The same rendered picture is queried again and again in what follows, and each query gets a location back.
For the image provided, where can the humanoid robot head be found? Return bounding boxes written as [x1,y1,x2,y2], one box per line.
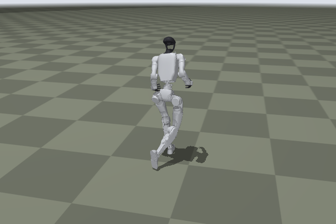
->
[163,37,176,54]

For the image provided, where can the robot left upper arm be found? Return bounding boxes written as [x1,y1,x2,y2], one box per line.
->
[151,56,158,80]

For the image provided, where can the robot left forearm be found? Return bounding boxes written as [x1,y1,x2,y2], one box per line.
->
[150,76,157,90]

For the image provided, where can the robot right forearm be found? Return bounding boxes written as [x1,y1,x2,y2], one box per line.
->
[182,70,193,86]

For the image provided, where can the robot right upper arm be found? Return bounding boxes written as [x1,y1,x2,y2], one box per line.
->
[176,54,186,78]

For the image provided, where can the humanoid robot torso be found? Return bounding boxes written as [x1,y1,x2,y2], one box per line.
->
[157,52,179,102]

